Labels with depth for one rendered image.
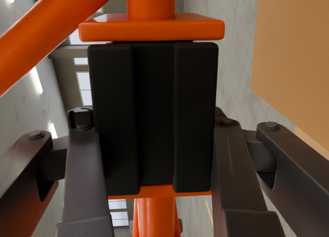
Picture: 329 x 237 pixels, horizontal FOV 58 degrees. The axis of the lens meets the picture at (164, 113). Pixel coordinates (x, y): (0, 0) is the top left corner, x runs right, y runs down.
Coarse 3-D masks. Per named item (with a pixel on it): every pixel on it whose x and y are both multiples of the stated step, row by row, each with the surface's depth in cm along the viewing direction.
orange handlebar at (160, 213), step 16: (128, 0) 13; (144, 0) 12; (160, 0) 12; (128, 16) 13; (144, 16) 13; (160, 16) 13; (144, 208) 16; (160, 208) 16; (176, 208) 21; (144, 224) 17; (160, 224) 17; (176, 224) 19
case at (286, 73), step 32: (288, 0) 27; (320, 0) 22; (256, 32) 35; (288, 32) 27; (320, 32) 22; (256, 64) 36; (288, 64) 28; (320, 64) 22; (288, 96) 28; (320, 96) 23; (320, 128) 23
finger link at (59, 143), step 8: (64, 136) 13; (56, 144) 12; (64, 144) 12; (48, 152) 12; (56, 152) 12; (64, 152) 12; (48, 160) 12; (56, 160) 12; (64, 160) 12; (40, 168) 12; (48, 168) 12; (56, 168) 12; (64, 168) 12; (40, 176) 12; (48, 176) 12; (56, 176) 12; (64, 176) 13
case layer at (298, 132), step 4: (296, 128) 107; (296, 132) 107; (300, 132) 104; (304, 132) 101; (300, 136) 104; (304, 136) 102; (308, 136) 99; (304, 140) 102; (308, 140) 99; (312, 140) 96; (308, 144) 99; (312, 144) 97; (316, 144) 94; (316, 148) 94; (320, 148) 92; (324, 148) 90; (320, 152) 92; (324, 152) 90; (328, 152) 88; (324, 156) 90; (328, 156) 88
